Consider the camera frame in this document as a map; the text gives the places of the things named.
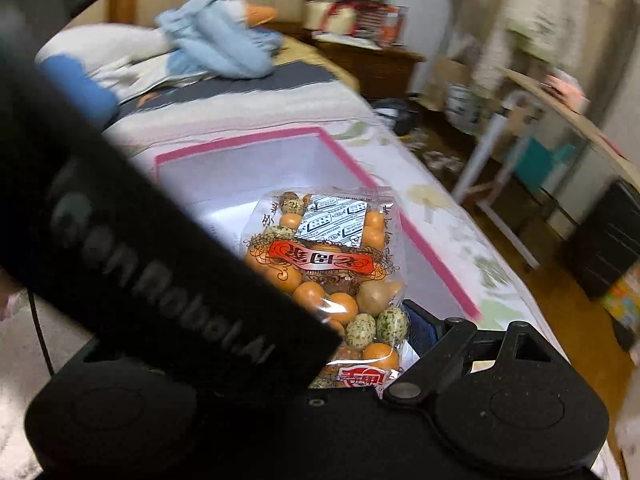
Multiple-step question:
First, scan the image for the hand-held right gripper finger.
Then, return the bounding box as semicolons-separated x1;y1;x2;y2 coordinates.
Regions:
382;300;571;407

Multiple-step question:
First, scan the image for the pink cardboard box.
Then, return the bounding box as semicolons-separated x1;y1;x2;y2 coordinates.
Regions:
152;127;483;391

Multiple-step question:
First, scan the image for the clear bag of coated peanuts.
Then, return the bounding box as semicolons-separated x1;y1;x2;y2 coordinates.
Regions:
240;187;413;391

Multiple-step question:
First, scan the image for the teal bag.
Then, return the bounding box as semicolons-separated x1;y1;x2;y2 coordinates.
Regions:
515;137;576;196

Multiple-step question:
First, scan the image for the colourful gift bag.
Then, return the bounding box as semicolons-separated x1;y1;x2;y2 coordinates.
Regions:
600;265;640;331

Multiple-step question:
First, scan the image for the dark grey blanket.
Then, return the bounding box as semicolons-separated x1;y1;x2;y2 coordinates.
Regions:
120;62;361;111

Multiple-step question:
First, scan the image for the black item on floor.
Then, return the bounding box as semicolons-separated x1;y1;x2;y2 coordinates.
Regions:
372;97;416;136

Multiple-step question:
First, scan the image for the plush goose with blue cloth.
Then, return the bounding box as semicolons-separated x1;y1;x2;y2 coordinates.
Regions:
35;0;281;116

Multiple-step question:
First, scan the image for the blue and white patterned bag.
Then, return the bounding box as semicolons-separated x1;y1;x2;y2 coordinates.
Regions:
445;82;481;121

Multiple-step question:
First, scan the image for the side table with white legs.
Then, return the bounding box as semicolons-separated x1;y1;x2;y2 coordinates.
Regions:
452;67;640;271

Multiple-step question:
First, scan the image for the brown paper bag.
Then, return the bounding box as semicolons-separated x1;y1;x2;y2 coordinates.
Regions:
425;55;481;111

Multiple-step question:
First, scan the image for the yellow bed cloth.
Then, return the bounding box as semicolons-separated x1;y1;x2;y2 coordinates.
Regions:
270;37;351;86

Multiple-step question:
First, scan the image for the wooden nightstand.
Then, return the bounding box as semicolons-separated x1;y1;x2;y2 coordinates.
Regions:
305;25;426;101

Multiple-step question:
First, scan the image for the pink item on side table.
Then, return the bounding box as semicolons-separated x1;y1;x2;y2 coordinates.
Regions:
545;72;588;111

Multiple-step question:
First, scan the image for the white gift box red ribbon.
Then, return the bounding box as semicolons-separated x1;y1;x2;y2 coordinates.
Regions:
305;0;358;33

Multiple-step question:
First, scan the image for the orange bottle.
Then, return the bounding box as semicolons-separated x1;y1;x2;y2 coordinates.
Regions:
385;5;408;43

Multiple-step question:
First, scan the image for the fluffy white and green garment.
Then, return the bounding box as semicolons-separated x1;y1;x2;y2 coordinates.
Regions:
475;0;601;91

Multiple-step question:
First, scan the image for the black cable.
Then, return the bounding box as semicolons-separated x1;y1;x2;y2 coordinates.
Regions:
27;287;56;376

